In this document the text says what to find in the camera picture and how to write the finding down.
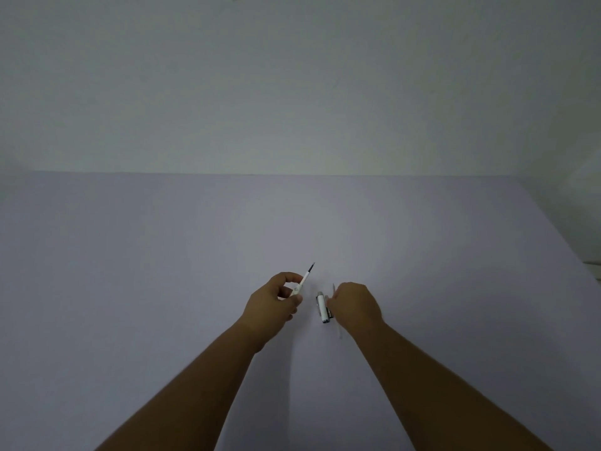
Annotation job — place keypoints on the person's right hand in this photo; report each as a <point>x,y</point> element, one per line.
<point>359,307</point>

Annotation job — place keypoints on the person's left hand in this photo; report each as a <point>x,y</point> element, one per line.
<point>265,307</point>

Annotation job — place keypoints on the person's right thumb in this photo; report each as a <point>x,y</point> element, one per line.
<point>331,306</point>

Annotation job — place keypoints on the person's left thumb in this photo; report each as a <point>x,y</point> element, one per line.
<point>292,301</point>

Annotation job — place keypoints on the white pen with black tip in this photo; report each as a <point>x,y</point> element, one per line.
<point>305,278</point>

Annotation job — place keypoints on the person's left forearm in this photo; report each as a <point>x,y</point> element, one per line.
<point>188,399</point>

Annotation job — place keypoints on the person's right forearm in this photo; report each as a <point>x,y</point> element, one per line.
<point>432,394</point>

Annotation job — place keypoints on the white pen barrel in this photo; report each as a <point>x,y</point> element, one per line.
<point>322,308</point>

